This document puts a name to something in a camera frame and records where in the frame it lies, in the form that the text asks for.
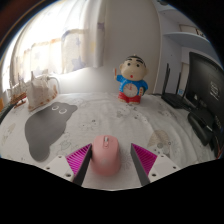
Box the black keyboard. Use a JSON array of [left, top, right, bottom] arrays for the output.
[[0, 103, 16, 124]]

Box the white wall shelf unit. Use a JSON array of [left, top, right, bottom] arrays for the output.
[[156, 0, 221, 68]]

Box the black router with antennas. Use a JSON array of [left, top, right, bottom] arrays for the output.
[[161, 62, 193, 109]]

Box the black box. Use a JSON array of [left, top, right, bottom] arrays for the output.
[[187, 111, 214, 147]]

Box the grey bear-shaped mouse pad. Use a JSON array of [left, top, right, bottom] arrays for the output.
[[24, 102, 79, 163]]

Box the white cartoon-print tablecloth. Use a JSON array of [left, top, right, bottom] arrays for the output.
[[0, 91, 218, 191]]

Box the pink computer mouse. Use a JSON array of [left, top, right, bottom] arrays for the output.
[[90, 134, 122, 176]]

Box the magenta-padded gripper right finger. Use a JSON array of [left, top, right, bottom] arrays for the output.
[[130, 143, 181, 187]]

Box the black computer monitor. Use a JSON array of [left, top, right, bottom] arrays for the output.
[[184, 51, 224, 134]]

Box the cartoon boy figurine clock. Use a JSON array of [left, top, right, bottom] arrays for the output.
[[114, 54, 149, 105]]

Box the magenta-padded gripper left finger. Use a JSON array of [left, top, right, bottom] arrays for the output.
[[43, 143, 93, 187]]

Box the white star-print curtain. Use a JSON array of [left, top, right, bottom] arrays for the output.
[[9, 0, 108, 91]]

